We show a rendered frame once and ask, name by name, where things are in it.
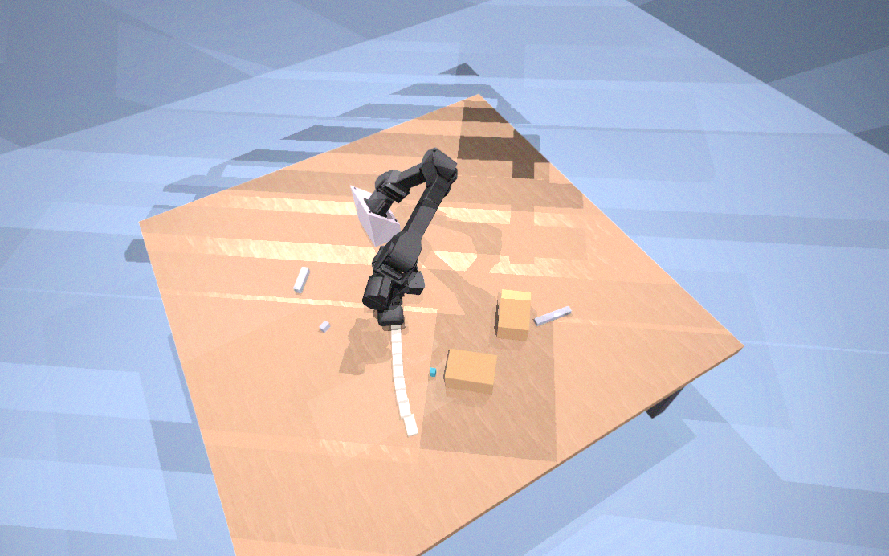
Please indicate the brown wooden block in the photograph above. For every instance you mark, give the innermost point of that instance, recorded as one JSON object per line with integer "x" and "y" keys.
{"x": 471, "y": 371}
{"x": 514, "y": 315}

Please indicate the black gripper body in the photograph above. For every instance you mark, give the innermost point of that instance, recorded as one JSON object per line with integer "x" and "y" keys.
{"x": 393, "y": 313}

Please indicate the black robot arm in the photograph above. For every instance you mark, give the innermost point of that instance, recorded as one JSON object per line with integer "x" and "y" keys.
{"x": 439, "y": 172}

